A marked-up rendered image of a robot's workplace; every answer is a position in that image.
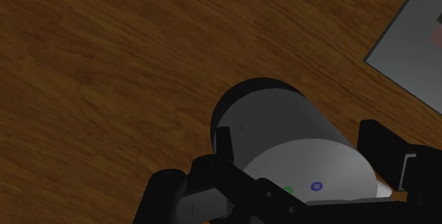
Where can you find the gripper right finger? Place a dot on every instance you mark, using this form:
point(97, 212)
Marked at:
point(383, 147)

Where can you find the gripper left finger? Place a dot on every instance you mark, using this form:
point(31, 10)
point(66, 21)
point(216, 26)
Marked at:
point(207, 173)

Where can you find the grey robot stand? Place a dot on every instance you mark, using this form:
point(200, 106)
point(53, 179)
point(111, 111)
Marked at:
point(411, 50)

